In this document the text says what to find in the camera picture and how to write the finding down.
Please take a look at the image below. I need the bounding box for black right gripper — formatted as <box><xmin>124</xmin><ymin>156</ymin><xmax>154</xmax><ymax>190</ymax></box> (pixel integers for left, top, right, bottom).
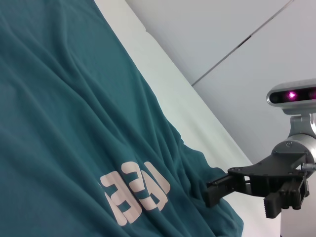
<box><xmin>204</xmin><ymin>140</ymin><xmax>316</xmax><ymax>219</ymax></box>

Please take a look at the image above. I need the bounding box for teal t-shirt with beige print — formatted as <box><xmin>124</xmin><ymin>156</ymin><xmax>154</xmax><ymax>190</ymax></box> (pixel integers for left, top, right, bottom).
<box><xmin>0</xmin><ymin>0</ymin><xmax>244</xmax><ymax>237</ymax></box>

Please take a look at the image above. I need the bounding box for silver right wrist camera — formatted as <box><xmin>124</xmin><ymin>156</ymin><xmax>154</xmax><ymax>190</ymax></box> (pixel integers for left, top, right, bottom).
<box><xmin>266</xmin><ymin>78</ymin><xmax>316</xmax><ymax>116</ymax></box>

